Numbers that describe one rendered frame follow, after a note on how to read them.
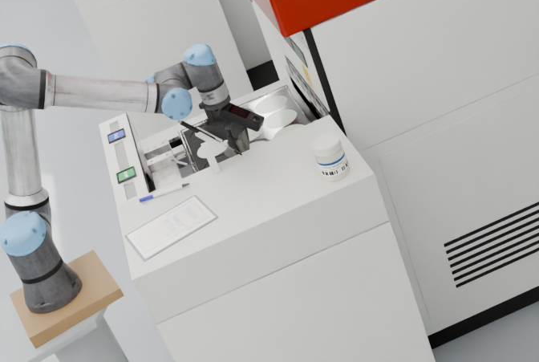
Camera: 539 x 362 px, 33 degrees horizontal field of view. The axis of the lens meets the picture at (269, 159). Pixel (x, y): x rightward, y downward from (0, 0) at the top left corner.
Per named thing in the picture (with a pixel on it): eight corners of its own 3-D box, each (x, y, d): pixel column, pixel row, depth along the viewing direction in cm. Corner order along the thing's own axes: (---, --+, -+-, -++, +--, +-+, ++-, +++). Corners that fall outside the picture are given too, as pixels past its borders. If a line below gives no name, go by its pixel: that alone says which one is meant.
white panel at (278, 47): (277, 54, 325) (240, -50, 305) (353, 154, 255) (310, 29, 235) (269, 57, 325) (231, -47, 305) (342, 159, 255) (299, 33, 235)
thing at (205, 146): (231, 160, 245) (213, 119, 238) (233, 166, 242) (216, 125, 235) (209, 169, 245) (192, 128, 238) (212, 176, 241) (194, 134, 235)
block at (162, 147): (170, 146, 281) (166, 138, 280) (172, 151, 279) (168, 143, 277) (146, 156, 281) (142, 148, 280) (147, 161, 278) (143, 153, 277)
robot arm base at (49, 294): (41, 321, 232) (24, 291, 227) (19, 301, 244) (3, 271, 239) (91, 287, 238) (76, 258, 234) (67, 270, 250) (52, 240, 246)
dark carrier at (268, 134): (285, 89, 284) (285, 87, 284) (318, 136, 255) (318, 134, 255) (183, 133, 282) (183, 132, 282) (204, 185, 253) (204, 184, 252)
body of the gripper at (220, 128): (221, 129, 255) (206, 92, 249) (248, 127, 251) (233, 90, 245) (210, 144, 250) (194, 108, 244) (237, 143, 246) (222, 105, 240)
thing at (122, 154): (142, 148, 300) (125, 111, 293) (168, 234, 252) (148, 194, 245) (115, 159, 299) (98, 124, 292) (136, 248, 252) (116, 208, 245)
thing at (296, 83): (298, 88, 293) (289, 63, 288) (342, 148, 255) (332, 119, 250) (293, 91, 292) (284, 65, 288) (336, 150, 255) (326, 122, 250)
